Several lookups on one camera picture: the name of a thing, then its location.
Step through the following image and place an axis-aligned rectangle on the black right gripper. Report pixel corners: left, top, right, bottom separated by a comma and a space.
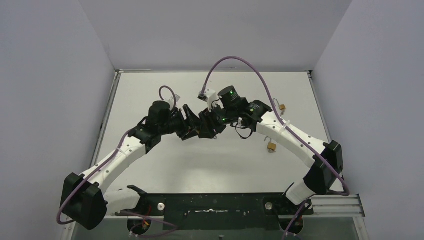
199, 103, 236, 139

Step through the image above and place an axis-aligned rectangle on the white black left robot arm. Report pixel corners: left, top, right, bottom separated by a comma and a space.
56, 100, 201, 230

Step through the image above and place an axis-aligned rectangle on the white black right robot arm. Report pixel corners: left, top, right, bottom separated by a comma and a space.
198, 85, 349, 214

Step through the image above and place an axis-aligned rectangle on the small brass padlock middle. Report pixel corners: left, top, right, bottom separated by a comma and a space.
264, 136, 277, 153

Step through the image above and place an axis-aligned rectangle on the small brass padlock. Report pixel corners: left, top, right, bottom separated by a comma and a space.
273, 98, 286, 116
264, 136, 277, 153

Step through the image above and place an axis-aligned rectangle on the small brass padlock far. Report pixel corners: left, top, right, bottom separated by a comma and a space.
273, 98, 286, 116

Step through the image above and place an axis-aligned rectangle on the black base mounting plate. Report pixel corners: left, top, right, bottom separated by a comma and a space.
119, 192, 300, 231

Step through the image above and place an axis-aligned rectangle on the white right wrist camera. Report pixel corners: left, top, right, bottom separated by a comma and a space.
198, 89, 220, 112

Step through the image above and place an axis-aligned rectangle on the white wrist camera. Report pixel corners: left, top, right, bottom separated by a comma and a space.
167, 94, 181, 110
198, 89, 220, 112

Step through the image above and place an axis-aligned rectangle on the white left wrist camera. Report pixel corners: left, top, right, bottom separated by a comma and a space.
167, 94, 181, 110

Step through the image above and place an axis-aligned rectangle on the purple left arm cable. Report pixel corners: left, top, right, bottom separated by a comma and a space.
56, 85, 178, 226

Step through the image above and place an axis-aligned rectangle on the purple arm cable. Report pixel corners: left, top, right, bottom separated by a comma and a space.
56, 85, 178, 226
200, 55, 351, 240

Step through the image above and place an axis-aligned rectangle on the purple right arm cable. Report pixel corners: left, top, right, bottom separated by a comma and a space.
200, 55, 351, 240

